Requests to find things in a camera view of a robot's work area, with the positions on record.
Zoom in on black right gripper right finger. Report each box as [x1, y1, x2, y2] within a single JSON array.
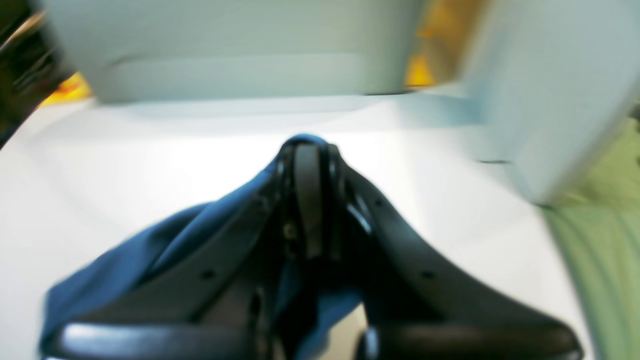
[[323, 145, 585, 360]]

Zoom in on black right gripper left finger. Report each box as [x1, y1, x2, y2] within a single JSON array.
[[44, 141, 323, 360]]

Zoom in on dark blue t-shirt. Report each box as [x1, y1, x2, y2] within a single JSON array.
[[37, 153, 362, 360]]

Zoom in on green cloth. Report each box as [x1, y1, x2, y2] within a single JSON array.
[[542, 118, 640, 360]]

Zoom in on light grey storage bin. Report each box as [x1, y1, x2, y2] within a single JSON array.
[[39, 0, 639, 204]]

